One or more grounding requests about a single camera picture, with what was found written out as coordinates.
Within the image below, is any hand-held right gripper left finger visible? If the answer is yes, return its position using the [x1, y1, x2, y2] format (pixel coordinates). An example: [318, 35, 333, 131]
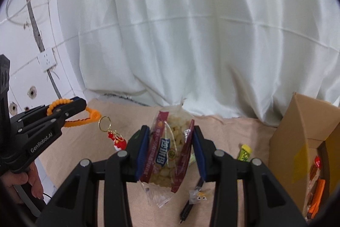
[34, 125, 150, 227]

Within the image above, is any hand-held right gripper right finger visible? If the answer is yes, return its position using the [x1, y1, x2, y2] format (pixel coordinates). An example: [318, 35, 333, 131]
[192, 125, 309, 227]

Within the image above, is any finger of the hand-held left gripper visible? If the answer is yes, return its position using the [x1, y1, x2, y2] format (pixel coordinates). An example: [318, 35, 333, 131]
[16, 107, 87, 141]
[11, 97, 87, 128]

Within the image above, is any red santa keychain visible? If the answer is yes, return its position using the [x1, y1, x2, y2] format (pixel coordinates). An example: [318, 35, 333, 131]
[99, 116, 127, 151]

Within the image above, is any maroon cracker packet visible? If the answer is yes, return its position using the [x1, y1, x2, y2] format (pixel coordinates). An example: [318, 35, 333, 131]
[138, 98, 196, 208]

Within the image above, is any orange beaded keychain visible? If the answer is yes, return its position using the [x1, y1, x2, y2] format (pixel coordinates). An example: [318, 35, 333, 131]
[46, 99, 102, 128]

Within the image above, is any cardboard box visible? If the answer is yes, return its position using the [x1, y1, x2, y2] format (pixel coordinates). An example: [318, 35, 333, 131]
[268, 93, 340, 222]

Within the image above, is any orange snack bar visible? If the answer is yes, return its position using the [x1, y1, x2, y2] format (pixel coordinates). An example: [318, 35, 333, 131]
[307, 178, 326, 219]

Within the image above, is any person's left hand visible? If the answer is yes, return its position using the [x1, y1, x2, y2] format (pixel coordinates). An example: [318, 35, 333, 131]
[0, 163, 45, 204]

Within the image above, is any yellow green snack packet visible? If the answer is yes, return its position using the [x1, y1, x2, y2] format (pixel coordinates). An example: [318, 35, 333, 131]
[237, 144, 252, 162]

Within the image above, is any black pen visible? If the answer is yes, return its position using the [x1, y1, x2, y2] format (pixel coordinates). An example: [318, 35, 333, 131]
[179, 180, 208, 225]

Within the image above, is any white curtain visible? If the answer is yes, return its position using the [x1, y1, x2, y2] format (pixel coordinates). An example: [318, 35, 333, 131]
[57, 0, 340, 126]

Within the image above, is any white wall socket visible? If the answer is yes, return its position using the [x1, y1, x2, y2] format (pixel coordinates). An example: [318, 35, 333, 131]
[37, 47, 57, 73]

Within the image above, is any grey wall cable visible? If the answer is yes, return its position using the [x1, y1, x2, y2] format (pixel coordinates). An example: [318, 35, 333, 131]
[23, 0, 63, 100]

